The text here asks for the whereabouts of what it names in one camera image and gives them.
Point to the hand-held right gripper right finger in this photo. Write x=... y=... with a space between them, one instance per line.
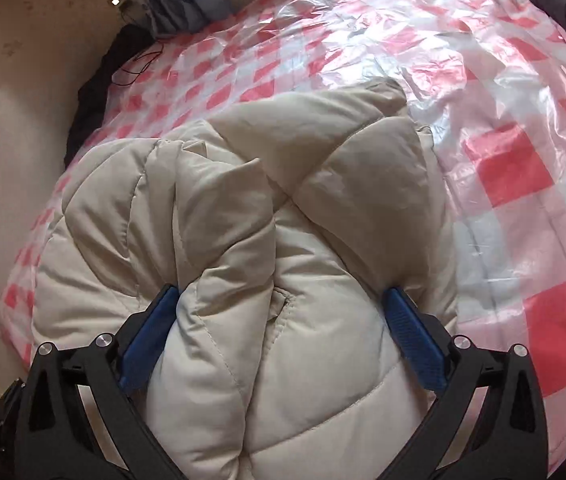
x=415 y=340

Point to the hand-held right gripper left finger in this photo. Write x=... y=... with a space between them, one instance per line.
x=148 y=340

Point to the beige quilted jacket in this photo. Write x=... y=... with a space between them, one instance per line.
x=263 y=260

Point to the red white checked plastic sheet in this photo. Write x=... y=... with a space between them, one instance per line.
x=513 y=170

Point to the black clothing pile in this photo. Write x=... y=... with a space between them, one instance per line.
x=98 y=90

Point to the blue grey folded cloth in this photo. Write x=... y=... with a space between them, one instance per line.
x=188 y=5

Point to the wall charger plug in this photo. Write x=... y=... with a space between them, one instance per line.
x=115 y=1

